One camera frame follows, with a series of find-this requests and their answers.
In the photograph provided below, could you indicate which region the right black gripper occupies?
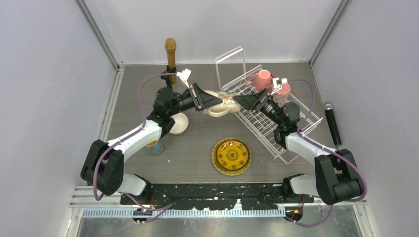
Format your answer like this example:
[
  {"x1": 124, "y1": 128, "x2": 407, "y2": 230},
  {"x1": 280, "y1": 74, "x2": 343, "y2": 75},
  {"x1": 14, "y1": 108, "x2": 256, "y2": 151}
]
[{"x1": 234, "y1": 88, "x2": 285, "y2": 127}]

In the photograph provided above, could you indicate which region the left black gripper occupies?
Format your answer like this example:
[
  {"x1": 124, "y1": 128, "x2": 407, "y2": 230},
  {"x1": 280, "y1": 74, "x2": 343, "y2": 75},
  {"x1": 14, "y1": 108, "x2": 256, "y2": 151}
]
[{"x1": 168, "y1": 82, "x2": 221, "y2": 117}]

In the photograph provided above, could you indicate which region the cream floral cup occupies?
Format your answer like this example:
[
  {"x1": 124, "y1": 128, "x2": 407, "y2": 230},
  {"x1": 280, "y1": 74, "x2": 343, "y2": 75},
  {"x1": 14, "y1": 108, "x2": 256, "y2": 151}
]
[{"x1": 203, "y1": 90, "x2": 241, "y2": 118}]

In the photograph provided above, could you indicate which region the beige ceramic bowl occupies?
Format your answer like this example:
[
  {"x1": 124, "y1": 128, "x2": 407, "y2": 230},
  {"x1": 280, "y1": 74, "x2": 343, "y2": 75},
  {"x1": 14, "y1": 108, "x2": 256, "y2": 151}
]
[{"x1": 169, "y1": 113, "x2": 189, "y2": 135}]

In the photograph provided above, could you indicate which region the yellow patterned plate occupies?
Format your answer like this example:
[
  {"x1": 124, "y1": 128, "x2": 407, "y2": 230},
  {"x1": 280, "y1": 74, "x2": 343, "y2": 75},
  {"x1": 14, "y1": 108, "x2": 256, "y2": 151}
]
[{"x1": 216, "y1": 141, "x2": 250, "y2": 171}]

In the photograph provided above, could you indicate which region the yellow woven bamboo plate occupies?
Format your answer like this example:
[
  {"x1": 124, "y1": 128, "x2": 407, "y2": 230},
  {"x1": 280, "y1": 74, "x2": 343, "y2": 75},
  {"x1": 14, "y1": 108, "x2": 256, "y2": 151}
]
[{"x1": 211, "y1": 138, "x2": 252, "y2": 177}]

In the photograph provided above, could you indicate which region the blue patterned bowl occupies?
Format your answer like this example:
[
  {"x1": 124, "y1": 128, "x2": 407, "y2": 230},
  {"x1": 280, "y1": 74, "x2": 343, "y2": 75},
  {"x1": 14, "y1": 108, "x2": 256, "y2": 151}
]
[{"x1": 144, "y1": 139, "x2": 165, "y2": 156}]

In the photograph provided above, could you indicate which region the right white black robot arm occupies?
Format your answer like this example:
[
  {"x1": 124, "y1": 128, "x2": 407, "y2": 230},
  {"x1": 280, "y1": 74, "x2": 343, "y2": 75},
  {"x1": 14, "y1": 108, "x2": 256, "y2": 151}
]
[{"x1": 233, "y1": 90, "x2": 368, "y2": 205}]

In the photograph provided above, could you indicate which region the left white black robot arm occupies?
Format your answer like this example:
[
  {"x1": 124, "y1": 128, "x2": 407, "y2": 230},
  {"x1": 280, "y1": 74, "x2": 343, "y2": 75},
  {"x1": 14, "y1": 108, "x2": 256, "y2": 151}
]
[{"x1": 80, "y1": 83, "x2": 223, "y2": 204}]

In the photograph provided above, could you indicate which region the pink plastic cup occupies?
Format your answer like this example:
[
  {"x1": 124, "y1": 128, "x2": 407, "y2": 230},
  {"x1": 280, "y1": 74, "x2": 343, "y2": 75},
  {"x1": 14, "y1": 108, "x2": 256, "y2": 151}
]
[{"x1": 247, "y1": 70, "x2": 272, "y2": 92}]

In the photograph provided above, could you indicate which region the pink floral cup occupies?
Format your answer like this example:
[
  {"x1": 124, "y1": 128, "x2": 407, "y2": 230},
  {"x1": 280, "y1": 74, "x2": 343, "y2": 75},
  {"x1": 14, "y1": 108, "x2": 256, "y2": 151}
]
[{"x1": 271, "y1": 83, "x2": 291, "y2": 107}]

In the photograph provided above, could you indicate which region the brown microphone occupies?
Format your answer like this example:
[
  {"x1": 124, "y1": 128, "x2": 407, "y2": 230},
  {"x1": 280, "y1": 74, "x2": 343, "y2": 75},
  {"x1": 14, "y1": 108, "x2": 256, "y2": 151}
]
[{"x1": 165, "y1": 38, "x2": 177, "y2": 84}]

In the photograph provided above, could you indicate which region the black silver microphone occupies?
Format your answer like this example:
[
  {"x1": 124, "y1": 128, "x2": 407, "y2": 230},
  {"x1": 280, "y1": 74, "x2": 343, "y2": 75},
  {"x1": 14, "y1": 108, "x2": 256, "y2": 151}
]
[{"x1": 323, "y1": 102, "x2": 342, "y2": 148}]

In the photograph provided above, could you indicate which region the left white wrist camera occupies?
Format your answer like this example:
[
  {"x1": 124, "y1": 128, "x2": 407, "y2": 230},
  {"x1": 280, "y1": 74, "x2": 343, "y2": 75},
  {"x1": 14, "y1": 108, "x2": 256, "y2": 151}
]
[{"x1": 176, "y1": 69, "x2": 192, "y2": 88}]

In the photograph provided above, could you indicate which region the white wire dish rack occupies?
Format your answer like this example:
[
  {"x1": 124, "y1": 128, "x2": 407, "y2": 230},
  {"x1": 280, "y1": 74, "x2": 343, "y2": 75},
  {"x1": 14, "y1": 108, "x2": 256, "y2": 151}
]
[{"x1": 215, "y1": 46, "x2": 324, "y2": 164}]

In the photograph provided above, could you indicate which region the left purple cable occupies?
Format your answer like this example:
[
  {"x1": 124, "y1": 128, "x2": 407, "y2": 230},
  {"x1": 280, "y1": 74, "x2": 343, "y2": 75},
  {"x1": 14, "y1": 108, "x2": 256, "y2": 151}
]
[{"x1": 92, "y1": 72, "x2": 179, "y2": 224}]

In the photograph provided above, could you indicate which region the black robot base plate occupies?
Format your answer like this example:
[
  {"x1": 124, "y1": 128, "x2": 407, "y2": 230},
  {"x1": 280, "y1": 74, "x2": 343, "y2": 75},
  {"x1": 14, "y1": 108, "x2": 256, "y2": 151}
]
[{"x1": 120, "y1": 183, "x2": 314, "y2": 210}]

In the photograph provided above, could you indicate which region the left aluminium rail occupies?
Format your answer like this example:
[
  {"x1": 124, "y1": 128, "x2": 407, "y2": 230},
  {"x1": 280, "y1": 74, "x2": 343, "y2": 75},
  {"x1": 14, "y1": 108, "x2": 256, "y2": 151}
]
[{"x1": 93, "y1": 65, "x2": 126, "y2": 143}]

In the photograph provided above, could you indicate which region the slotted cable duct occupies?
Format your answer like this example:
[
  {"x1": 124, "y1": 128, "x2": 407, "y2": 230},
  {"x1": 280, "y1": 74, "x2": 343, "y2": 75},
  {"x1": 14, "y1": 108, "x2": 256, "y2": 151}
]
[{"x1": 82, "y1": 207, "x2": 286, "y2": 218}]

